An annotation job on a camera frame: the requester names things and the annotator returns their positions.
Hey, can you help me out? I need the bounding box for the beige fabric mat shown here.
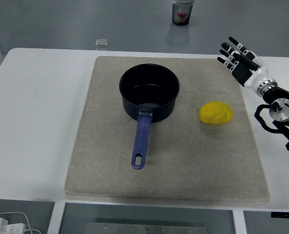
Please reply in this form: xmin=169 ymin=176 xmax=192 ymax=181
xmin=64 ymin=56 xmax=271 ymax=202

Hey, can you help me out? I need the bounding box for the clear cup with red item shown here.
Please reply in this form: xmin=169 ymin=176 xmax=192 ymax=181
xmin=171 ymin=0 xmax=195 ymax=26

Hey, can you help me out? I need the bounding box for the yellow potato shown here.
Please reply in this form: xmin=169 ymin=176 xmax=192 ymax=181
xmin=199 ymin=101 xmax=234 ymax=125

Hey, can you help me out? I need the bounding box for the white power cable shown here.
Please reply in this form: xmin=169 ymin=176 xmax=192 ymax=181
xmin=0 ymin=211 xmax=41 ymax=234

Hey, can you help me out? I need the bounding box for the small clear square box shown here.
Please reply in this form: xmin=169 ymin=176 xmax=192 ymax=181
xmin=95 ymin=38 xmax=110 ymax=48

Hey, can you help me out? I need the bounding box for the blue pot with handle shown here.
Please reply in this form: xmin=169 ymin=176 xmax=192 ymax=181
xmin=119 ymin=63 xmax=181 ymax=170

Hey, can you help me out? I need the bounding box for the white power strip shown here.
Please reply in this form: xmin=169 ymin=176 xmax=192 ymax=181
xmin=0 ymin=217 xmax=26 ymax=234

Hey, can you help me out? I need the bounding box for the grey metal plate with screws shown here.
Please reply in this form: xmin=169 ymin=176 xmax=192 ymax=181
xmin=86 ymin=222 xmax=210 ymax=234

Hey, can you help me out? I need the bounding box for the white table leg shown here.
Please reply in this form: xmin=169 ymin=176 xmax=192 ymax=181
xmin=47 ymin=201 xmax=66 ymax=234
xmin=232 ymin=209 xmax=248 ymax=234

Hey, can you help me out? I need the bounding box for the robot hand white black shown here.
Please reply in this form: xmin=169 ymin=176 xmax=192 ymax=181
xmin=217 ymin=36 xmax=277 ymax=89

